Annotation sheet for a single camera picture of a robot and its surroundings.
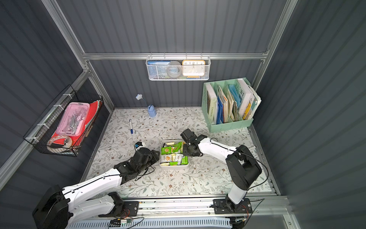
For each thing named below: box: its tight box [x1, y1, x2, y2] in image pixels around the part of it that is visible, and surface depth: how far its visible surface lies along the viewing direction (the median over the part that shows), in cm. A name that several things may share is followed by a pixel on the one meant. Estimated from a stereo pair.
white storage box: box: [159, 139, 190, 170], surface depth 89 cm
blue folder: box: [216, 95, 224, 125], surface depth 97 cm
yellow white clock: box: [182, 59, 206, 78], surface depth 90 cm
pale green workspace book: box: [204, 83, 218, 125], surface depth 98 cm
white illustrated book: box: [237, 78, 262, 119], surface depth 98 cm
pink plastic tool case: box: [55, 102, 91, 137], surface depth 74 cm
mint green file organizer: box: [201, 77, 254, 134], surface depth 101 cm
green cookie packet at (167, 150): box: [161, 141, 183, 155], surface depth 93 cm
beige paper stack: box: [218, 85, 234, 123], surface depth 98 cm
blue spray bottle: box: [135, 93, 157, 118], surface depth 111 cm
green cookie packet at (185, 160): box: [181, 155, 189, 165], surface depth 88 cm
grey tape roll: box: [166, 60, 182, 79], surface depth 90 cm
